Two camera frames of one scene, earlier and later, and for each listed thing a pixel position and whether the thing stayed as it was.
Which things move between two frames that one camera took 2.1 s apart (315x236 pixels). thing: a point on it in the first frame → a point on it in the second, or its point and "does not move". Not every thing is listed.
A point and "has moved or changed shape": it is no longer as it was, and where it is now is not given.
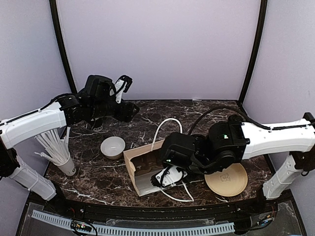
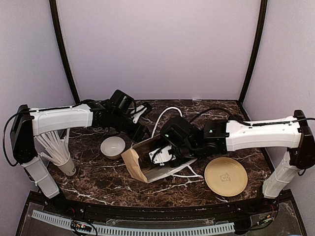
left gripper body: [124, 114] → [134, 134]
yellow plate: [230, 182] does not move
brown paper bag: [145, 162] has moved or changed shape
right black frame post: [257, 52] does not move
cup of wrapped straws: [56, 149] does not move
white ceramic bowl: [112, 147] does not move
